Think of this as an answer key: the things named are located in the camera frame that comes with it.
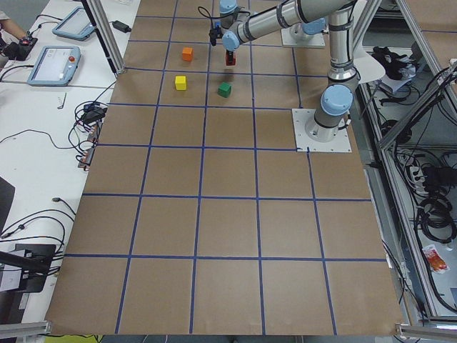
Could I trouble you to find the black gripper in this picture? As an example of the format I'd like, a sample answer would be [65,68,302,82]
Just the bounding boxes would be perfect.
[209,24,223,46]

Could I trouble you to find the red wooden block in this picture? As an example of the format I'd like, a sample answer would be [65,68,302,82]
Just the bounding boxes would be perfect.
[225,51,236,66]

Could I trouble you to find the silver robot arm, robot's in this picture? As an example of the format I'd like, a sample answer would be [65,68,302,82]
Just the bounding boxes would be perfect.
[290,17,326,41]
[205,1,363,143]

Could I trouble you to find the orange wooden block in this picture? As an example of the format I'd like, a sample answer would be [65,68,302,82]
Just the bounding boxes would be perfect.
[181,46,194,61]

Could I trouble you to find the green wooden block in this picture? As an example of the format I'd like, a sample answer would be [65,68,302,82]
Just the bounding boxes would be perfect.
[217,82,232,98]

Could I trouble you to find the yellow wooden block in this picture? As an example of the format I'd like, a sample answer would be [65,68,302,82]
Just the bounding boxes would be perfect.
[174,75,187,91]

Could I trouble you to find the black power adapter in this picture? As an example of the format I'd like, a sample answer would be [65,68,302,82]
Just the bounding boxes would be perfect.
[111,21,131,33]

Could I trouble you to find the blue teach pendant far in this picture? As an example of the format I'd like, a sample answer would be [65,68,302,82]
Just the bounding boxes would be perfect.
[52,6,94,41]

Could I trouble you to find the blue teach pendant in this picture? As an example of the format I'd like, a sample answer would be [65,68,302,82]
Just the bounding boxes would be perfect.
[26,46,81,86]
[52,6,94,41]

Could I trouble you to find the metal allen key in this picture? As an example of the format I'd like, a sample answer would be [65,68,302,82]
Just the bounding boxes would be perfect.
[57,93,67,109]

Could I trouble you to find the blue teach pendant near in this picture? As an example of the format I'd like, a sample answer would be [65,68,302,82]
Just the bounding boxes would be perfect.
[26,46,81,86]

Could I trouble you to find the red snack packet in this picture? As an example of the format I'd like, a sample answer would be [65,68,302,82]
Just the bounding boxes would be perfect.
[422,244,448,274]

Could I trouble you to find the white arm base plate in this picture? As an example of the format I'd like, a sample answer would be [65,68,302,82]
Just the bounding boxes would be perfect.
[291,109,352,153]
[281,28,326,49]

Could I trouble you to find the aluminium frame post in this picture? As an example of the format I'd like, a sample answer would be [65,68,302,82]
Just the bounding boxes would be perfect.
[81,0,125,75]

